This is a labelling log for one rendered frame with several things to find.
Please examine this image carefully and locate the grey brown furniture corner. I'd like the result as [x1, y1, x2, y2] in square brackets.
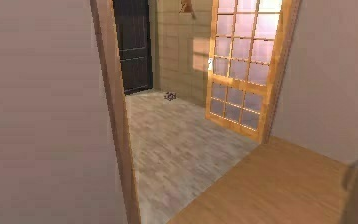
[339, 152, 358, 224]

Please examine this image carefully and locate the brown wall ornament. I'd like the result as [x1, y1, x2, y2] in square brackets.
[178, 0, 197, 20]

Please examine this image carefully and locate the small dark red floor object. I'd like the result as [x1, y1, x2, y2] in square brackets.
[163, 91, 178, 102]

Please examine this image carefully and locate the wooden glass-paned room door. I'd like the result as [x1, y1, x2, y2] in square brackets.
[205, 0, 294, 144]

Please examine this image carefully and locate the dark brown room door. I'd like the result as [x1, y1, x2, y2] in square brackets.
[112, 0, 154, 96]

